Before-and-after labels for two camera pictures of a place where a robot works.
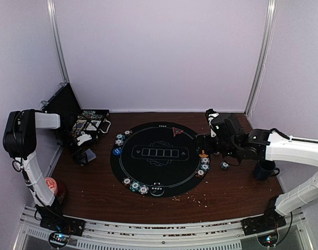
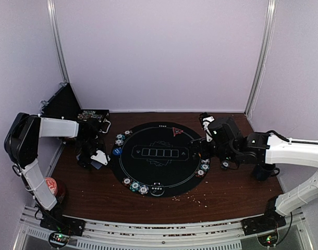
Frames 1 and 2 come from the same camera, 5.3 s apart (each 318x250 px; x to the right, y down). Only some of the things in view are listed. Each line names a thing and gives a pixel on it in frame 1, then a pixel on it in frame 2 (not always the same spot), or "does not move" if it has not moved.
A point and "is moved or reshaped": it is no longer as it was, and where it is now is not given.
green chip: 135,186 does not move
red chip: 126,181 does not move
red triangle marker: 175,131 does not move
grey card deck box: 90,155 is moved or reshaped
